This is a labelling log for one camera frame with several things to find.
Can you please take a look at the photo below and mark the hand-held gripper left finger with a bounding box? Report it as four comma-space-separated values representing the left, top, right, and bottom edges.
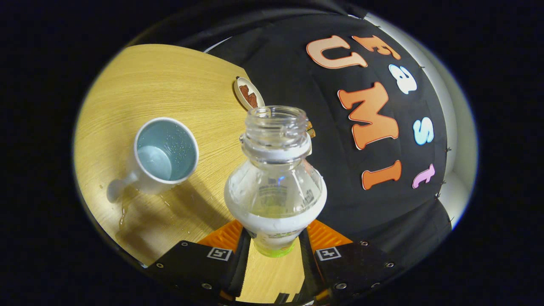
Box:
146, 219, 252, 302

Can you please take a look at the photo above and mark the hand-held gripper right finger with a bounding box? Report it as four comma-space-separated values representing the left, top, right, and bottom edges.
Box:
298, 219, 405, 303

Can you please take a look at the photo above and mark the clear plastic juice bottle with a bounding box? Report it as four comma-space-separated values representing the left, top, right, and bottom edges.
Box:
224, 105, 328, 258

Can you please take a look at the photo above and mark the white cup with blue inside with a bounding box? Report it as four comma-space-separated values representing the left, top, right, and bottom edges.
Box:
106, 117, 199, 204

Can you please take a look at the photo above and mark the white plate with red-brown food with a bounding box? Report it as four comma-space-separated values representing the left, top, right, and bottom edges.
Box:
234, 76, 266, 112

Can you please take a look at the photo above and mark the wooden table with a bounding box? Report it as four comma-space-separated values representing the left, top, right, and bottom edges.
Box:
73, 44, 306, 303

